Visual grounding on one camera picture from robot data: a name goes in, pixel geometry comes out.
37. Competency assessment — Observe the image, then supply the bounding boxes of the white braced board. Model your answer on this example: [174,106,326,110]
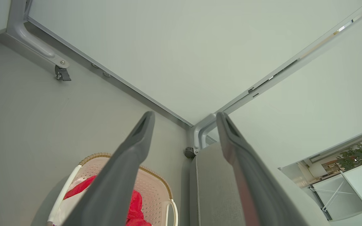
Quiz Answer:
[310,157,362,222]

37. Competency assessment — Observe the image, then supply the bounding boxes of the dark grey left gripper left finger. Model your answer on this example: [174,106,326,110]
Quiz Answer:
[62,111,155,226]

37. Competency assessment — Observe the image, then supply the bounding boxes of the red garment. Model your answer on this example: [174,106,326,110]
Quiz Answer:
[63,175,152,226]

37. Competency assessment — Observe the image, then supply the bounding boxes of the green potted plant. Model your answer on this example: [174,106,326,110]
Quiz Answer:
[337,143,362,171]

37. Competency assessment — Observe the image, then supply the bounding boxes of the white partition panel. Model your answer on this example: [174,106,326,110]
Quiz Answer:
[206,0,362,170]
[27,0,362,126]

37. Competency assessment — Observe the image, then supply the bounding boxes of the white perforated laundry basket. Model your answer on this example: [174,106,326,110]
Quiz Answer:
[47,153,179,226]

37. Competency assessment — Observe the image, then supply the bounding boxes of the white cloth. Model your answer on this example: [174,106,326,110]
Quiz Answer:
[54,179,87,226]

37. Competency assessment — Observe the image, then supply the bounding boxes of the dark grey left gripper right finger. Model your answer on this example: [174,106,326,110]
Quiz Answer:
[216,112,310,226]

